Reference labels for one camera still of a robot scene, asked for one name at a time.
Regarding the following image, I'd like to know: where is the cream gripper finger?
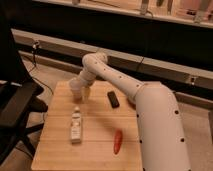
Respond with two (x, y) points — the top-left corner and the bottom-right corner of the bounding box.
(83, 87), (91, 101)

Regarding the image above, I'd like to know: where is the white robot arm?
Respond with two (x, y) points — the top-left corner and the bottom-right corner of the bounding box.
(79, 53), (192, 171)

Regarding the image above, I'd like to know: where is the black rectangular block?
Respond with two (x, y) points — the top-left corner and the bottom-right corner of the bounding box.
(107, 91), (120, 108)

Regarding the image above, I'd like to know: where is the white glue bottle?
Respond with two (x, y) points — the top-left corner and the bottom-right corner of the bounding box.
(70, 106), (82, 143)

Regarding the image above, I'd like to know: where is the red chili pepper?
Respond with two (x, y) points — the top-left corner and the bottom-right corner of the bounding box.
(113, 130), (123, 154)

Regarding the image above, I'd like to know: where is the black office chair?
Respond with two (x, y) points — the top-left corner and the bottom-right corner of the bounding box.
(0, 18), (48, 165)

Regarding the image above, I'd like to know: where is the black cable on floor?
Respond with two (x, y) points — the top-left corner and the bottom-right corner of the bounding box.
(20, 40), (55, 96)

